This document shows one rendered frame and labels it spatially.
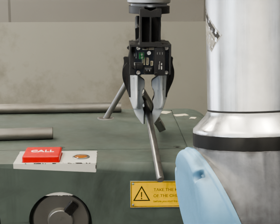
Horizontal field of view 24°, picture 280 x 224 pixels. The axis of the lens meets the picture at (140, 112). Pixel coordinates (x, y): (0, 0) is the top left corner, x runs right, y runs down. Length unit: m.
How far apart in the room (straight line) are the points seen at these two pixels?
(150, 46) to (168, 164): 0.20
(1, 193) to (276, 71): 0.59
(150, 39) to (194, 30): 2.99
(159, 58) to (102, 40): 2.94
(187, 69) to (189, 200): 3.46
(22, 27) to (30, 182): 3.01
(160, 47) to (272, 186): 0.53
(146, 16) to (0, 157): 0.34
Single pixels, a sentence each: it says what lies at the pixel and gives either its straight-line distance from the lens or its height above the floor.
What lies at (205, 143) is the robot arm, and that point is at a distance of 0.62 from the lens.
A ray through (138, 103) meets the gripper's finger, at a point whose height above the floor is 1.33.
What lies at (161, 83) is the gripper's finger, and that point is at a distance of 1.14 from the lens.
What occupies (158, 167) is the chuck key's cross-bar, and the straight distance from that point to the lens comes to 1.03.
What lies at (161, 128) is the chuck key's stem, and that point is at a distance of 1.26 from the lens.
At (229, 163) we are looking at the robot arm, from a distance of 0.61.
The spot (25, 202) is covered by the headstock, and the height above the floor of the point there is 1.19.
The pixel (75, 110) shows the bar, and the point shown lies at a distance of 1.45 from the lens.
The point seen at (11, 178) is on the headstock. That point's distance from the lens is 1.08.
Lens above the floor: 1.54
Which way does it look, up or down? 11 degrees down
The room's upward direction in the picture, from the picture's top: straight up
